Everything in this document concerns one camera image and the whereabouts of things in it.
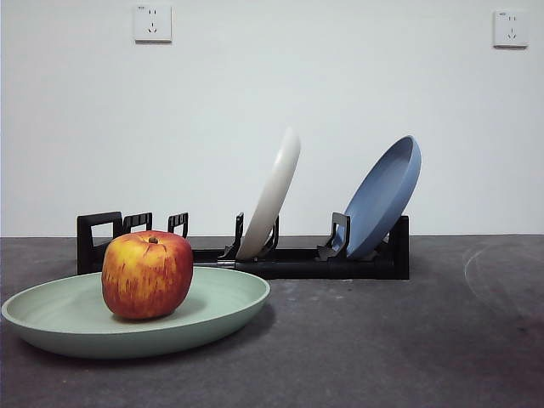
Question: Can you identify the green plate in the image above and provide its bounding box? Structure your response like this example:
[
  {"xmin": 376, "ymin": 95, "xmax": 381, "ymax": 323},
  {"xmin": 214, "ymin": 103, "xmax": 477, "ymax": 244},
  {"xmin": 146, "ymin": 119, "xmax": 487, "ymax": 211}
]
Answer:
[{"xmin": 1, "ymin": 271, "xmax": 271, "ymax": 360}]

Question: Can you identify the red yellow apple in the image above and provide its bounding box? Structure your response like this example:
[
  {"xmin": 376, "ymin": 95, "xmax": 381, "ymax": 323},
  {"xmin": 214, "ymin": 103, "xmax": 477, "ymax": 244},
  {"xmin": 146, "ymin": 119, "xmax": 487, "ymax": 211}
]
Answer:
[{"xmin": 100, "ymin": 230, "xmax": 196, "ymax": 320}]

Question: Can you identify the white plate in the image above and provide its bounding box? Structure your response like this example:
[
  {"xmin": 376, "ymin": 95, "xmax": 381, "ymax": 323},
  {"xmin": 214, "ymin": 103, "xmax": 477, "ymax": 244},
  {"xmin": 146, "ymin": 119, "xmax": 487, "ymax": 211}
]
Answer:
[{"xmin": 235, "ymin": 127, "xmax": 302, "ymax": 260}]

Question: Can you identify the black plate rack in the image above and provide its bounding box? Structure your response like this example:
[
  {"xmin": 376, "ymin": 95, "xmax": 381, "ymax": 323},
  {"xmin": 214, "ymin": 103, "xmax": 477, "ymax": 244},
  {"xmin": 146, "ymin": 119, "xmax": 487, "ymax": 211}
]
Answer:
[{"xmin": 76, "ymin": 211, "xmax": 411, "ymax": 281}]

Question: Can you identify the blue plate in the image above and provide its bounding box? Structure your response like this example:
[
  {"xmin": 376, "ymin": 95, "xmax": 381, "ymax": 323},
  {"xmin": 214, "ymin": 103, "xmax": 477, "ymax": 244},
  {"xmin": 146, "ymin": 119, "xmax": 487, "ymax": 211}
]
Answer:
[{"xmin": 343, "ymin": 135, "xmax": 423, "ymax": 259}]

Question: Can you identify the white wall socket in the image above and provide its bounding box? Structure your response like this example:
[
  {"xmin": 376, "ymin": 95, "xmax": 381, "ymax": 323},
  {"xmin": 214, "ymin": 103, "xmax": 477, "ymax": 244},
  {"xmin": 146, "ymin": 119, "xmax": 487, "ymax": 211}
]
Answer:
[
  {"xmin": 134, "ymin": 3, "xmax": 173, "ymax": 43},
  {"xmin": 492, "ymin": 9, "xmax": 530, "ymax": 48}
]

